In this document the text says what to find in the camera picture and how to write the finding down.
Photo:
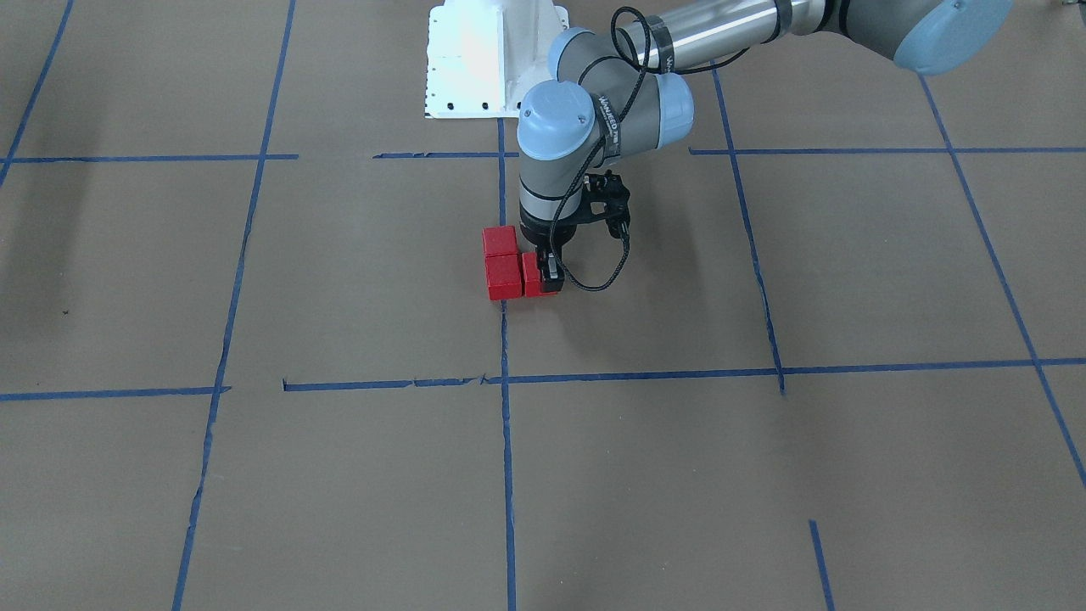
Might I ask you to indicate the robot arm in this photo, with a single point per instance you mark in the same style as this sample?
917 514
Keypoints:
623 93

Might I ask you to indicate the red block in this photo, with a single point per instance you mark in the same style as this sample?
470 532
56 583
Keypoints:
534 285
503 277
500 241

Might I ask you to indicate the white camera pedestal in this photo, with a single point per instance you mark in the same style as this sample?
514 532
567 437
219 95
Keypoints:
484 56

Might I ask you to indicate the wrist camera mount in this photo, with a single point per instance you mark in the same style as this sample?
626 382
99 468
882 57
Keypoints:
604 197

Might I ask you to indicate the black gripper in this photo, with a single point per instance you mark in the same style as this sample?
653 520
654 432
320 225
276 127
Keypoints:
540 235

